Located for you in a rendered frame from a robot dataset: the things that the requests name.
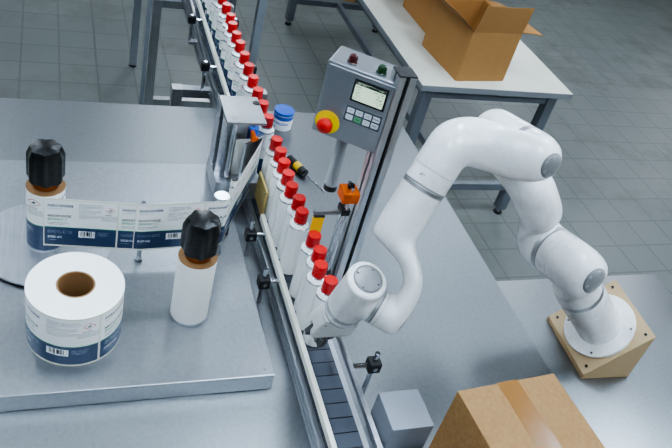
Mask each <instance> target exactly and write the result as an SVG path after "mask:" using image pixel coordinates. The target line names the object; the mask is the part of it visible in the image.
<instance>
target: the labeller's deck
mask: <svg viewBox="0 0 672 448"><path fill-rule="evenodd" d="M206 166H207V165H206V164H161V163H116V162H71V161H66V162H65V176H64V177H63V180H64V181H65V183H66V199H73V200H87V201H101V202H115V203H130V204H141V203H142V201H146V202H147V204H168V203H192V202H214V198H213V196H212V192H211V188H210V183H209V179H208V175H207V171H206ZM28 179H29V178H28V176H27V174H26V161H25V160H0V212H2V211H4V210H6V209H9V208H11V207H14V206H17V205H21V204H25V203H26V191H25V184H26V181H27V180H28ZM221 249H222V251H221V254H220V255H219V256H218V260H217V265H216V270H215V276H214V281H213V287H212V292H211V298H210V303H209V308H208V316H207V319H206V320H205V321H204V322H203V323H202V324H200V325H198V326H195V327H185V326H181V325H179V324H177V323H175V322H174V321H173V320H172V318H171V317H170V312H169V311H170V307H171V300H172V293H173V286H174V279H175V272H176V265H177V258H178V252H179V250H180V248H167V249H152V250H142V254H141V256H142V258H143V260H142V261H141V262H136V261H135V260H134V258H135V256H136V254H137V250H124V249H111V250H110V253H109V256H108V257H107V259H108V260H109V261H111V262H112V263H114V264H115V265H116V266H117V267H118V268H119V270H120V271H121V273H122V274H123V277H124V280H125V291H124V302H123V314H122V325H121V335H120V338H119V341H118V343H117V344H116V346H115V347H114V349H113V350H112V351H111V352H110V353H108V354H107V355H106V356H104V357H103V358H101V359H99V360H97V361H95V362H92V363H89V364H85V365H80V366H61V365H56V364H52V363H49V362H47V361H45V360H43V359H41V358H40V357H38V356H37V355H36V354H35V353H34V352H33V351H32V350H31V349H30V347H29V345H28V343H27V340H26V326H25V286H22V285H18V284H14V283H11V282H8V281H5V280H3V279H1V278H0V412H5V411H17V410H29V409H40V408H52V407H63V406H75V405H86V404H98V403H109V402H121V401H132V400H144V399H155V398H167V397H178V396H190V395H201V394H213V393H224V392H236V391H247V390H259V389H270V388H271V386H272V383H273V379H274V376H275V374H274V370H273V367H272V363H271V359H270V355H269V351H268V348H267V344H266V340H265V336H264V332H263V329H262V325H261V321H260V317H259V313H258V310H257V306H256V302H255V298H254V294H253V290H252V287H251V283H250V279H249V275H248V271H247V268H246V264H245V260H244V256H243V252H242V249H241V245H240V241H239V237H238V233H237V230H236V226H235V222H234V218H233V219H232V221H231V223H230V226H229V231H228V235H225V236H224V238H223V240H222V243H221Z"/></svg>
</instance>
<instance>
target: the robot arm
mask: <svg viewBox="0 0 672 448"><path fill-rule="evenodd" d="M561 162H562V151H561V148H560V146H559V144H558V143H557V142H556V140H555V139H554V138H552V137H551V136H550V135H548V134H547V133H545V132H544V131H542V130H540V129H538V128H536V127H535V126H533V125H531V124H529V123H528V122H526V121H524V120H522V119H521V118H519V117H517V116H515V115H513V114H512V113H510V112H508V111H505V110H502V109H491V110H488V111H485V112H484V113H482V114H481V115H480V116H479V117H478V118H477V117H459V118H454V119H451V120H448V121H446V122H444V123H442V124H440V125H439V126H438V127H436V128H435V129H434V131H433V132H432V133H431V134H430V136H429V137H428V139H427V140H426V142H425V143H424V145H423V146H422V148H421V150H420V151H419V153H418V154H417V156H416V158H415V159H414V161H413V162H412V164H411V166H410V167H409V169H408V170H407V172H406V174H405V175H404V177H403V178H402V180H401V182H400V183H399V185H398V187H397V188H396V190H395V192H394V193H393V195H392V197H391V198H390V200H389V201H388V203H387V205H386V206H385V208H384V210H383V211H382V213H381V215H380V216H379V218H378V220H377V222H376V224H375V226H374V234H375V236H376V238H377V239H378V240H379V241H380V242H381V243H382V244H383V245H384V246H385V247H386V248H387V250H388V251H389V252H390V253H391V254H392V255H393V256H394V257H395V259H396V260H397V262H398V263H399V265H400V267H401V270H402V274H403V282H402V285H401V288H400V290H399V291H398V293H397V294H395V295H393V294H391V293H389V292H388V291H386V278H385V276H384V274H383V272H382V271H381V270H380V268H378V267H377V266H376V265H374V264H372V263H370V262H358V263H355V264H353V265H352V266H351V267H350V268H349V270H348V271H347V272H346V274H345V275H344V276H343V278H342V279H341V281H340V282H339V283H338V285H337V286H336V287H335V289H334V290H333V292H332V293H331V294H330V296H329V297H328V298H327V300H326V302H325V303H323V304H321V305H320V306H319V307H317V308H316V309H315V310H314V311H313V312H312V313H311V314H310V315H309V317H308V318H307V323H311V322H312V324H310V325H309V326H308V327H307V328H305V329H304V330H305V335H310V336H311V337H312V338H314V342H316V345H317V347H320V346H321V347H324V346H325V344H326V343H327V342H328V340H331V339H333V338H334V337H339V336H347V335H350V334H351V333H352V332H353V331H354V330H355V328H356V327H357V325H358V323H359V322H360V320H363V321H365V322H367V323H369V324H370V325H372V326H374V327H375V328H377V329H379V330H380V331H382V332H384V333H387V334H394V333H396V332H397V331H399V330H400V329H401V327H402V326H403V324H404V323H405V322H406V320H407V318H408V317H409V315H410V314H411V312H412V311H413V309H414V307H415V306H416V304H417V302H418V300H419V297H420V295H421V291H422V282H423V278H422V269H421V264H420V260H419V257H418V253H417V249H416V242H417V238H418V237H419V235H420V233H421V232H422V230H423V229H424V227H425V226H426V224H427V223H428V221H429V220H430V218H431V217H432V215H433V214H434V212H435V211H436V209H437V208H438V206H439V205H440V203H441V201H442V200H443V198H444V197H445V195H446V194H447V192H448V191H449V189H450V188H451V186H452V184H453V183H454V181H455V180H456V178H457V177H458V175H459V174H460V172H461V171H462V169H464V168H465V167H471V168H475V169H479V170H483V171H486V172H489V173H492V174H493V175H494V176H495V177H496V178H497V180H498V181H499V182H500V183H501V185H502V186H503V187H504V189H505V190H506V192H507V193H508V195H509V196H510V198H511V200H512V202H513V204H514V207H515V209H516V211H517V214H518V217H519V221H520V226H519V230H518V233H517V237H516V244H517V248H518V250H519V252H520V254H521V255H522V256H523V258H524V259H525V260H526V261H527V262H528V263H529V264H531V265H532V266H533V267H534V268H536V269H537V270H538V271H539V272H541V273H542V274H543V275H545V276H546V277H547V278H548V279H550V280H551V281H552V290H553V293H554V296H555V297H556V299H557V301H558V302H559V304H560V306H561V307H562V309H563V310H564V312H565V314H566V315H567V316H566V318H565V321H564V334H565V337H566V339H567V341H568V343H569V344H570V346H571V347H572V348H573V349H574V350H575V351H577V352H578V353H580V354H581V355H584V356H587V357H591V358H605V357H610V356H613V355H615V354H617V353H619V352H621V351H622V350H623V349H625V348H626V347H627V346H628V345H629V343H630V342H631V341H632V339H633V337H634V335H635V331H636V317H635V315H634V312H633V310H632V309H631V307H630V306H629V305H628V304H627V303H626V302H625V301H624V300H622V299H621V298H619V297H617V296H614V295H610V294H608V292H607V290H606V288H605V286H604V284H603V282H604V280H605V279H606V277H607V274H608V267H607V264H606V262H605V260H604V259H603V257H602V256H601V255H600V254H599V253H598V252H597V251H596V250H595V249H593V248H592V247H591V246H589V245H588V244H587V243H585V242H584V241H582V240H581V239H579V238H578V237H576V236H575V235H574V234H572V233H571V232H569V231H568V230H566V229H565V228H564V227H562V226H561V225H560V224H559V222H560V220H561V218H562V203H561V199H560V196H559V193H558V190H557V187H556V184H555V182H554V180H553V178H552V175H554V174H555V173H556V172H557V170H558V169H559V167H560V165H561Z"/></svg>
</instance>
